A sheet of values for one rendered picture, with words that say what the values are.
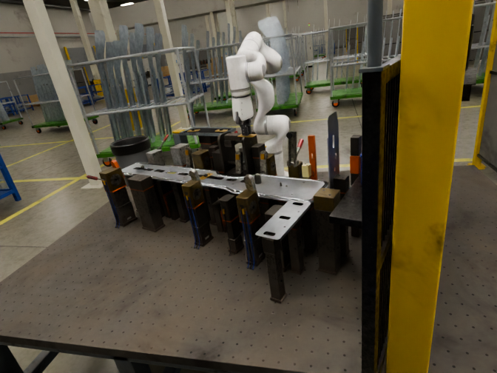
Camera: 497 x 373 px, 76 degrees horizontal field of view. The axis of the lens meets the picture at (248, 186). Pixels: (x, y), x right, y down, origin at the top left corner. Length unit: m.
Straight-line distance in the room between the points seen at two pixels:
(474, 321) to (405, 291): 0.49
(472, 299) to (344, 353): 0.52
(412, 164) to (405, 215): 0.12
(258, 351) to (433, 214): 0.71
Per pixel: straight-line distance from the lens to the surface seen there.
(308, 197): 1.37
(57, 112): 12.37
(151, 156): 2.25
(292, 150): 1.59
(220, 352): 1.20
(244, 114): 1.41
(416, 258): 0.83
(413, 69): 0.68
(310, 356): 1.15
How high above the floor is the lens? 1.61
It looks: 23 degrees down
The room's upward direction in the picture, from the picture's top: 9 degrees counter-clockwise
